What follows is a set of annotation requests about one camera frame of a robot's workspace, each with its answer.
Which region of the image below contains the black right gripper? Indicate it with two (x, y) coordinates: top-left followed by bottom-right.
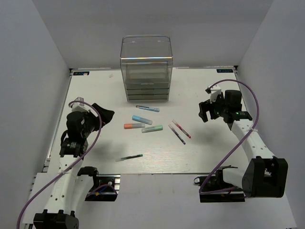
(199, 92), (229, 123)

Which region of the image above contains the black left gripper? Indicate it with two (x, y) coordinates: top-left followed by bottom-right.
(81, 103), (115, 138)

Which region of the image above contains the orange cap highlighter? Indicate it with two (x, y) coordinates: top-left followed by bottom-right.
(123, 123), (145, 129)

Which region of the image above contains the blue cap highlighter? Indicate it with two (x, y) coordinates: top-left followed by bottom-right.
(132, 115), (153, 125)

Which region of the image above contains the green cap highlighter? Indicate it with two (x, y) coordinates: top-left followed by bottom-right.
(141, 125), (163, 133)

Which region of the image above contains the clear acrylic drawer organizer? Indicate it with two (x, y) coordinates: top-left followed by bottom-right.
(120, 35), (173, 102)

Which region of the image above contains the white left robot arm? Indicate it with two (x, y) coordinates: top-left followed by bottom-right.
(33, 100), (115, 229)

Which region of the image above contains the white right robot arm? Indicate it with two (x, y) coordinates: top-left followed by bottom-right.
(199, 89), (288, 198)

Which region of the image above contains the red ink pen refill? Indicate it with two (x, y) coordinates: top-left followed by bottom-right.
(172, 120), (191, 139)

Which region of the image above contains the purple ink pen refill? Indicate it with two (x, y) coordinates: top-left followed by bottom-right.
(168, 125), (186, 145)

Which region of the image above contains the green ink pen refill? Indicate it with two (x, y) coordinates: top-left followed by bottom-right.
(116, 154), (143, 162)

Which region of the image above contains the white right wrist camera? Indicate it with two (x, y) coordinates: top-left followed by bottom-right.
(205, 84), (222, 103)

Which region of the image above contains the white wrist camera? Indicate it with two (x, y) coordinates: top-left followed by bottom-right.
(205, 84), (222, 103)
(69, 102), (91, 113)

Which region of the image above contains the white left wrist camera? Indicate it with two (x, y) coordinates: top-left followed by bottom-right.
(69, 102), (91, 113)

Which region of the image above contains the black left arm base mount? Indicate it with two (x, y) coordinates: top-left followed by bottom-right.
(85, 174), (121, 202)

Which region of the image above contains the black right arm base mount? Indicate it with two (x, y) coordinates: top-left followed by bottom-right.
(199, 166), (245, 203)

